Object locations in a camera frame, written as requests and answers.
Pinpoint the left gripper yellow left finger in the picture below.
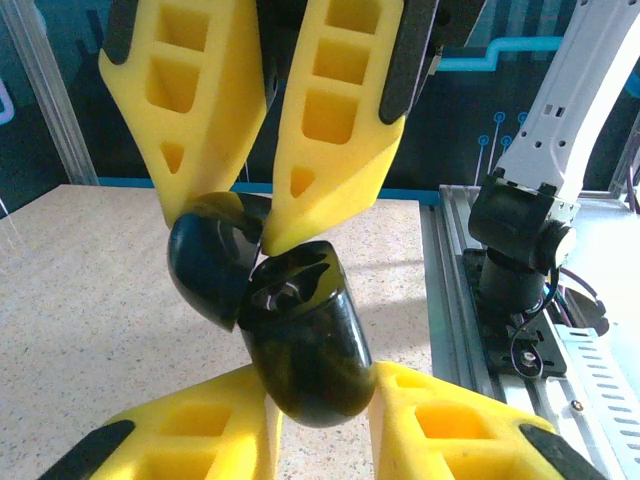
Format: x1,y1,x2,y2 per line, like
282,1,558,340
44,362,285,480

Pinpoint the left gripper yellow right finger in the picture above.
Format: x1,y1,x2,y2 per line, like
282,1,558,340
367,360,611,480

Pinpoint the black earbud charging case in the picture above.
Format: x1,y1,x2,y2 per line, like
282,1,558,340
166,191,377,430

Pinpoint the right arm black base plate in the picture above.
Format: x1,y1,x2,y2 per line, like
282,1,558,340
462,247,569,379

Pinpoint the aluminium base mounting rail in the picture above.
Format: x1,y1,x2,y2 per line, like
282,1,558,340
419,183,640,480

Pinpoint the aluminium frame corner post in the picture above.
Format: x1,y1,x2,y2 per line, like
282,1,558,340
0,0,100,187

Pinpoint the slotted metal cable duct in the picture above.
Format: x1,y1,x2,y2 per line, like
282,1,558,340
544,322,640,480

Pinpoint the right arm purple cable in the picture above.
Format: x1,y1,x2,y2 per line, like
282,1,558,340
554,147,640,326

